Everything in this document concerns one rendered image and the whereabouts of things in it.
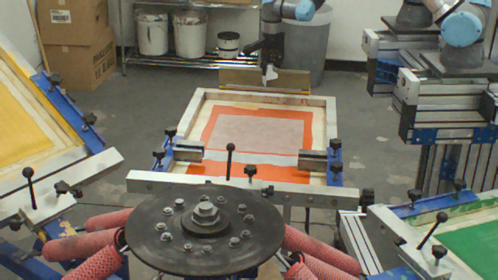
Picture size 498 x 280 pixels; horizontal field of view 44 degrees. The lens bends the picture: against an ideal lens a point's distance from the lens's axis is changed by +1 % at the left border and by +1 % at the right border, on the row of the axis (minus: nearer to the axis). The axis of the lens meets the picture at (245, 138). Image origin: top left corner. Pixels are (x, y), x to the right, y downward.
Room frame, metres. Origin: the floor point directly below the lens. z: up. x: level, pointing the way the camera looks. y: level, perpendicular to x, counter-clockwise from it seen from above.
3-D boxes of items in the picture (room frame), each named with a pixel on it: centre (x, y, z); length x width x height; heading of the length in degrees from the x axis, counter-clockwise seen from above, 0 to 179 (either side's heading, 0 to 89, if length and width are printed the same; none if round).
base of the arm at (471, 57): (2.07, -0.75, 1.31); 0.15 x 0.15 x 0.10
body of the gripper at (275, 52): (2.25, -0.09, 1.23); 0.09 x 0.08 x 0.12; 84
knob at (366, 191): (1.52, -0.35, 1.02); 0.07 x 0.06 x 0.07; 174
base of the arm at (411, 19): (2.56, -0.70, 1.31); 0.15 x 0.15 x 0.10
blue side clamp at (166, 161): (1.79, 0.26, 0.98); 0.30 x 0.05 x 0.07; 174
